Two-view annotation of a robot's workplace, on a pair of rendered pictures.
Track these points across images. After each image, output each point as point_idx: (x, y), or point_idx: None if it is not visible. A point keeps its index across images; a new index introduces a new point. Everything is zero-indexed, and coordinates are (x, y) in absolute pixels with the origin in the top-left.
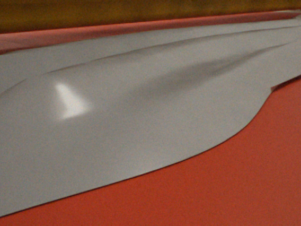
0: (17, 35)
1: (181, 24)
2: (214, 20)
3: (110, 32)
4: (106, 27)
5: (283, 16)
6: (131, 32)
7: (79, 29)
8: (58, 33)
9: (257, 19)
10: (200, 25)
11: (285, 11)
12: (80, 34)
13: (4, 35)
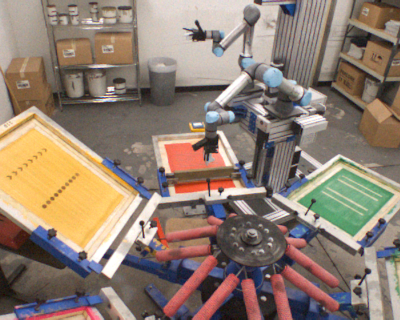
0: (219, 183)
1: (203, 183)
2: (197, 183)
3: (212, 181)
4: (211, 183)
5: (183, 183)
6: (211, 181)
7: (213, 183)
8: (216, 182)
9: (191, 182)
10: (202, 181)
11: (171, 187)
12: (215, 181)
13: (219, 183)
